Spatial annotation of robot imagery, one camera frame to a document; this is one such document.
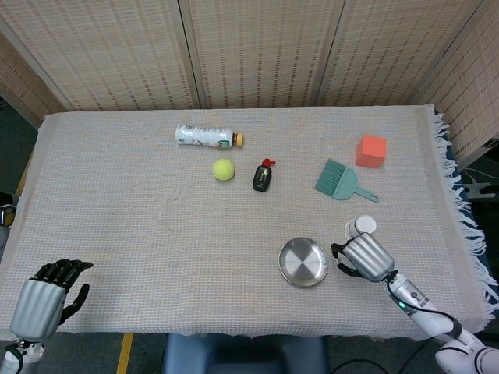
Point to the orange foam cube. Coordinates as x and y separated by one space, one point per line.
370 152

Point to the woven folding screen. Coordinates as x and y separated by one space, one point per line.
273 50

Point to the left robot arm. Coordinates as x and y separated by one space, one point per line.
27 358

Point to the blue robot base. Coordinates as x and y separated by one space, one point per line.
234 354

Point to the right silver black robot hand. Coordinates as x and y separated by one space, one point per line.
368 257

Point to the beige waffle-weave tablecloth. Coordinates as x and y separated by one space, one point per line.
156 233

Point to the teal hand brush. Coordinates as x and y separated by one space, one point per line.
337 181

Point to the round metal dish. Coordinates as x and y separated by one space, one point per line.
304 263

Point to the white plastic drink bottle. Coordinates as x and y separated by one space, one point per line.
199 136

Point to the yellow tennis ball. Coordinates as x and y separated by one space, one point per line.
224 170

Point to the white paper cup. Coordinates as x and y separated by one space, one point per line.
366 224

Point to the white metal bracket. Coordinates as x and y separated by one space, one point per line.
477 189

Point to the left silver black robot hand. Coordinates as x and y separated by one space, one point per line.
37 308

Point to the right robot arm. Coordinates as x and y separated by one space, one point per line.
413 298

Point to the black red-capped sauce bottle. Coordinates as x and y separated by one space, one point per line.
261 177

